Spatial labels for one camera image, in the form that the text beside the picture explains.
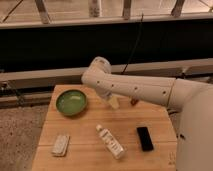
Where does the green ceramic bowl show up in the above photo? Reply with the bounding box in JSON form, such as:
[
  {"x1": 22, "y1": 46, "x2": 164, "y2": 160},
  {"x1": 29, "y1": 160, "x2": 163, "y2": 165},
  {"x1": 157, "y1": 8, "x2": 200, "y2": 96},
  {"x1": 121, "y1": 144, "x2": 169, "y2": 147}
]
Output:
[{"x1": 56, "y1": 89, "x2": 87, "y2": 117}]

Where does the translucent plastic cup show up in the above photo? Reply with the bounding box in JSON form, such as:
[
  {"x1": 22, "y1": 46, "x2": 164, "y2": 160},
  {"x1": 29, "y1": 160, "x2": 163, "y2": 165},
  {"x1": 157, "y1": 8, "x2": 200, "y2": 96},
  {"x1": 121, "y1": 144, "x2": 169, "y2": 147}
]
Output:
[{"x1": 108, "y1": 95, "x2": 119, "y2": 109}]

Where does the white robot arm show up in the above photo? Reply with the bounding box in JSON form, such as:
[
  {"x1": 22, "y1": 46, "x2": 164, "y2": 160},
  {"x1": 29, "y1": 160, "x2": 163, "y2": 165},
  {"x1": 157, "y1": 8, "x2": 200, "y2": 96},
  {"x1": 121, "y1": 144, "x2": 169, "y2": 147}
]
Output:
[{"x1": 81, "y1": 57, "x2": 213, "y2": 171}]

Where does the black smartphone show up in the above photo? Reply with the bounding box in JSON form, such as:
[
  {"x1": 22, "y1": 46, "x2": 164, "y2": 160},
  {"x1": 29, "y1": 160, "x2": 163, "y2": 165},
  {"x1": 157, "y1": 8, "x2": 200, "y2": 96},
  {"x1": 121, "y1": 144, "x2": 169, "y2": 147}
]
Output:
[{"x1": 137, "y1": 127, "x2": 154, "y2": 152}]

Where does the brown oblong object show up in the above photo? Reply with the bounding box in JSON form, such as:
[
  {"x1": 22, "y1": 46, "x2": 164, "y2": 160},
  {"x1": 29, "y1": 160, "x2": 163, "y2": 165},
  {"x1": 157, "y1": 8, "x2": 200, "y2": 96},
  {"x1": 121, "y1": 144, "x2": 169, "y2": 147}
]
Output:
[{"x1": 130, "y1": 98, "x2": 139, "y2": 106}]

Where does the clear plastic bottle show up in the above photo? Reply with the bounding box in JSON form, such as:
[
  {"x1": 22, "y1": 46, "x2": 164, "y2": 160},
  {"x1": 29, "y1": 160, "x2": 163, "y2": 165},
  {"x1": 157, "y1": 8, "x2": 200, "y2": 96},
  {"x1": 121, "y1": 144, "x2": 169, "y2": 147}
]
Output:
[{"x1": 96, "y1": 125, "x2": 124, "y2": 159}]

